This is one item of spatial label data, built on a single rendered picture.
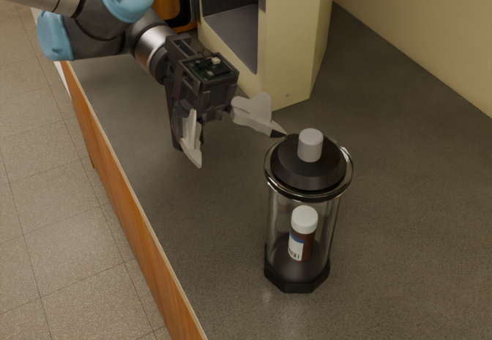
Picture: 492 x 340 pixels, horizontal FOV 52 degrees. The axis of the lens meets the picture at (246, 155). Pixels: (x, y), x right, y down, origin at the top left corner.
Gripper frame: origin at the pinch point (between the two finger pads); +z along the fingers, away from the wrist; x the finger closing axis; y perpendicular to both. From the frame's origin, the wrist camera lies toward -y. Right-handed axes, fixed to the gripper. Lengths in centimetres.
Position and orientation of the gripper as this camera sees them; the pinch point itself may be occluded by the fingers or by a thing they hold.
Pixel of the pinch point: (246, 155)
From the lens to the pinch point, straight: 68.9
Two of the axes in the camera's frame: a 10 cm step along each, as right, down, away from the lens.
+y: 2.3, -7.1, -6.6
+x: 7.7, -2.9, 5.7
